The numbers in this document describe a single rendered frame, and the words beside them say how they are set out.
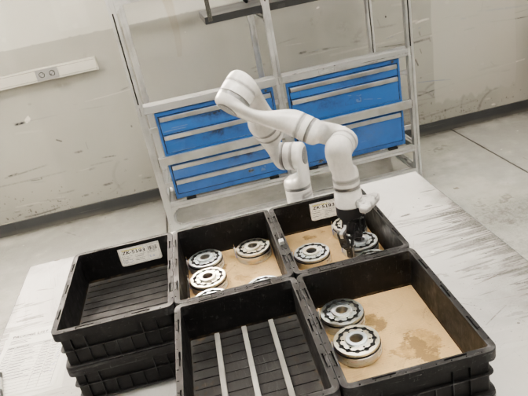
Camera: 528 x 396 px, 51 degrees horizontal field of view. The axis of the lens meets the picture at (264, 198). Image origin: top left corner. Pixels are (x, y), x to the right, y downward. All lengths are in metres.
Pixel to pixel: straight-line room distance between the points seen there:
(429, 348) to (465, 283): 0.45
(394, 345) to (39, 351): 1.05
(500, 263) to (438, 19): 3.08
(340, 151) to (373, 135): 2.25
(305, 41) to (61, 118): 1.86
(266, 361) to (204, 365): 0.14
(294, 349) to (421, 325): 0.29
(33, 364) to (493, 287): 1.32
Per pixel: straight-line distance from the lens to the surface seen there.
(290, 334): 1.35
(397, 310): 1.38
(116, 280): 1.77
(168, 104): 3.31
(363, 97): 3.55
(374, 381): 1.07
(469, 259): 1.79
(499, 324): 1.55
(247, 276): 1.59
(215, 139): 3.40
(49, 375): 1.72
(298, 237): 1.73
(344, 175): 1.44
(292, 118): 1.44
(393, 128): 3.68
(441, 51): 4.67
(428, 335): 1.31
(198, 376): 1.31
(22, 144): 4.39
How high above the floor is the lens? 1.67
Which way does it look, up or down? 25 degrees down
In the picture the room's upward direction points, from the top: 11 degrees counter-clockwise
